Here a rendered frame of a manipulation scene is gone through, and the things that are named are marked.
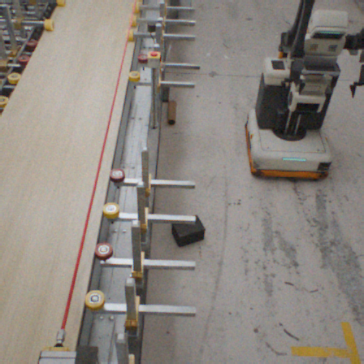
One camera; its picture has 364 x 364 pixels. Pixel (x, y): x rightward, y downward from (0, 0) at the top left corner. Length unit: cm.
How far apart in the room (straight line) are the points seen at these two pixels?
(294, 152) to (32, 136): 199
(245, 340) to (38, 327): 139
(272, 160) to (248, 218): 52
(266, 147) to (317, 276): 109
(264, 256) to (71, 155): 152
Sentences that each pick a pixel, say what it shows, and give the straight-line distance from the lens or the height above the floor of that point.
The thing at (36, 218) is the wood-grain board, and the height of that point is 90.
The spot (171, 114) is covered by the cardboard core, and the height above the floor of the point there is 8.
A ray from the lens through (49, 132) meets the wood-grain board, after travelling 273.
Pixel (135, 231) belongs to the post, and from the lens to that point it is 186.
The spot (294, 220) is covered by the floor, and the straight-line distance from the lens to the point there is 353.
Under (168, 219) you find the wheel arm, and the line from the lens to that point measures 224.
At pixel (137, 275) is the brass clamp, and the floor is 83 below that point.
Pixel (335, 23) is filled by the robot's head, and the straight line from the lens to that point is 312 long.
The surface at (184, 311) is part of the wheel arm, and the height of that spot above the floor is 84.
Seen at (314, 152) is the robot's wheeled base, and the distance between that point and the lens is 372.
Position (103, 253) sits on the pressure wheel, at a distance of 205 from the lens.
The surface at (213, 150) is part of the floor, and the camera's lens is 399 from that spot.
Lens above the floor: 253
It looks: 44 degrees down
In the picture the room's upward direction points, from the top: 4 degrees clockwise
